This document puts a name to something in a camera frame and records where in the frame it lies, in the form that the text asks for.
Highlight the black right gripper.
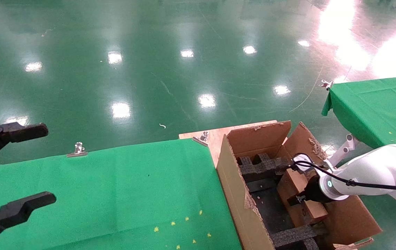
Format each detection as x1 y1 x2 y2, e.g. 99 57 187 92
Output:
287 175 324 207

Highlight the large open cardboard carton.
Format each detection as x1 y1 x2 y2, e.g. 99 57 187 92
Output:
215 120 383 250

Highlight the large green table cloth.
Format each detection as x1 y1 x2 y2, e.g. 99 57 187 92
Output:
0 138 242 250

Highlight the green cloth with hanging corner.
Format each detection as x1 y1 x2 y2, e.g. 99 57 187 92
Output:
321 75 396 157

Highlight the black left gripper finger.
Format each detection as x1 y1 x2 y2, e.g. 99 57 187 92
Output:
0 122 49 169
0 192 57 248

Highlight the small brown cardboard box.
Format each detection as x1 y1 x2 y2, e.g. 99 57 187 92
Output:
277 168 329 228

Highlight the black foam base pad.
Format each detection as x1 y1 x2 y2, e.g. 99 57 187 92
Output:
246 178 303 237

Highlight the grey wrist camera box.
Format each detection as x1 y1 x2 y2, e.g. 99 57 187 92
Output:
293 153 315 173

